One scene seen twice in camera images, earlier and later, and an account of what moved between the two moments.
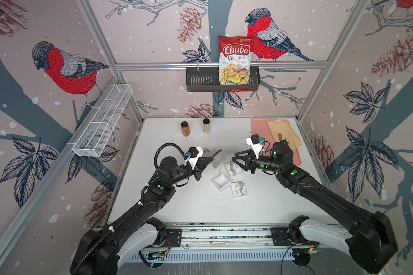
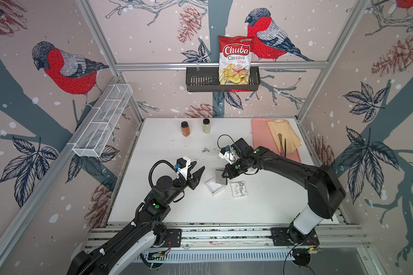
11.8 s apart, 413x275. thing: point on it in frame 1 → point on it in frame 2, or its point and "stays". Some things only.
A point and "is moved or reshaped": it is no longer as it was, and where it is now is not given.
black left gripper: x=198 y=169 → x=194 y=180
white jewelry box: x=221 y=181 is moved or reshaped
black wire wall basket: x=207 y=78 stays
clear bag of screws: x=238 y=188 stays
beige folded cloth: x=283 y=126 stays
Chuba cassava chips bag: x=234 y=59 stays
